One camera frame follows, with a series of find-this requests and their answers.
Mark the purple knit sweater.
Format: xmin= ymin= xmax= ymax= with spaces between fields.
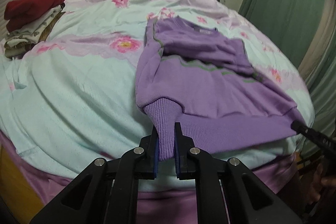
xmin=135 ymin=17 xmax=303 ymax=160

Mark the folded patterned clothes stack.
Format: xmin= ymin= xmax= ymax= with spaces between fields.
xmin=4 ymin=3 xmax=66 ymax=59

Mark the person's right hand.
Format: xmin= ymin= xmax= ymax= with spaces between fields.
xmin=298 ymin=156 xmax=335 ymax=205

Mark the floral mint pink duvet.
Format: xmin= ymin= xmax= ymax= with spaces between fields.
xmin=1 ymin=0 xmax=314 ymax=192

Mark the green curtain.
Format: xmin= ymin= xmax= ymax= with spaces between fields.
xmin=239 ymin=0 xmax=335 ymax=134

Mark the red folded garment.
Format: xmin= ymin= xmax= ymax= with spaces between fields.
xmin=4 ymin=0 xmax=65 ymax=32

